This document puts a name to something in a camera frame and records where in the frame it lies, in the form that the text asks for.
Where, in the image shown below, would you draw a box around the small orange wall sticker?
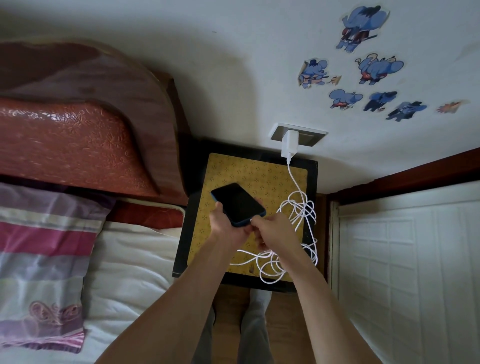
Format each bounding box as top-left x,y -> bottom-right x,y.
436,100 -> 470,114

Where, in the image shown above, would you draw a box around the person's left hand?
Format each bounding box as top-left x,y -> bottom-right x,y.
208,198 -> 264,245

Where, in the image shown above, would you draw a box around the red wooden headboard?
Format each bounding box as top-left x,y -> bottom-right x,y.
0,39 -> 190,206

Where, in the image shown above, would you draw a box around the striped purple pillow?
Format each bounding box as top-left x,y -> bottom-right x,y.
0,182 -> 117,354

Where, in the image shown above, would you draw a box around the person's left forearm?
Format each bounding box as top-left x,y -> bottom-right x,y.
95,235 -> 249,364

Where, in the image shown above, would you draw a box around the white charger adapter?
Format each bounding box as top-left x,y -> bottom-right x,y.
281,130 -> 300,160

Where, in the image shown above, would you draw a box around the group of blue elephant stickers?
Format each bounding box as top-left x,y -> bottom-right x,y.
298,5 -> 428,123

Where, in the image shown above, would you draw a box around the white charging cable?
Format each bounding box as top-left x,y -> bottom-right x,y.
229,159 -> 320,285

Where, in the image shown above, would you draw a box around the brown wooden door frame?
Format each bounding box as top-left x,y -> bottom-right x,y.
325,146 -> 480,206

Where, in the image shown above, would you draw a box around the black bedside table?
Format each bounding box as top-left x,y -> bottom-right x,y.
172,140 -> 320,293

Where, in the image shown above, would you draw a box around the white panelled door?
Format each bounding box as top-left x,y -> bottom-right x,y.
329,180 -> 480,364

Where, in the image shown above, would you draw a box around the person's grey trousers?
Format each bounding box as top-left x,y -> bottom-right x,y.
190,288 -> 275,364

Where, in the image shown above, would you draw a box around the person's right forearm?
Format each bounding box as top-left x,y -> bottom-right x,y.
277,248 -> 383,364

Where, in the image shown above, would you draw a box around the blue smartphone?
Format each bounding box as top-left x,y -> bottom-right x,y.
210,182 -> 267,228

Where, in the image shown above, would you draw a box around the grey wall socket plate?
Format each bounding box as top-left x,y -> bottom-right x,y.
270,122 -> 328,148

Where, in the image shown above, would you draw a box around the person's right hand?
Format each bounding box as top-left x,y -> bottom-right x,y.
250,212 -> 305,264

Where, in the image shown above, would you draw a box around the red mattress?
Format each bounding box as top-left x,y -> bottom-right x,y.
108,199 -> 187,230

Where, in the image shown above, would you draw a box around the yellow patterned table mat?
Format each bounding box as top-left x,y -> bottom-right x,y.
186,152 -> 309,283

